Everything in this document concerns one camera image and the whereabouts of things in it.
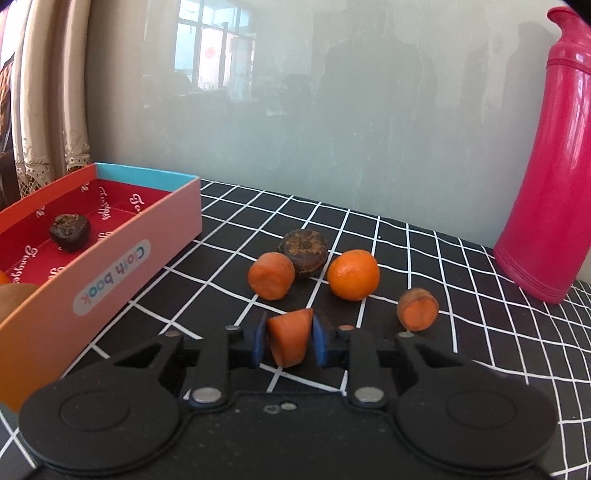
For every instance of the carrot piece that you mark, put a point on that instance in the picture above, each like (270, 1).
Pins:
(418, 310)
(290, 337)
(271, 275)

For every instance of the brown kiwi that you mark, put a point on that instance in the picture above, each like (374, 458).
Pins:
(14, 301)

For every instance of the beige lace curtain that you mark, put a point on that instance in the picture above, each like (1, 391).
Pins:
(46, 92)

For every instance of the pink thermos flask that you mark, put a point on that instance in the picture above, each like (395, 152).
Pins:
(554, 184)

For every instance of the colourful cardboard box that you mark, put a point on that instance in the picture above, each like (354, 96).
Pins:
(115, 258)

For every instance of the black white checked tablecloth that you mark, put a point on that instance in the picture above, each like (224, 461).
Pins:
(461, 346)

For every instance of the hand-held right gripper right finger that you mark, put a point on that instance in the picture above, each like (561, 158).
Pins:
(322, 344)

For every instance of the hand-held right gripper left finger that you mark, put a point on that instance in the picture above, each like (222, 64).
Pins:
(256, 342)

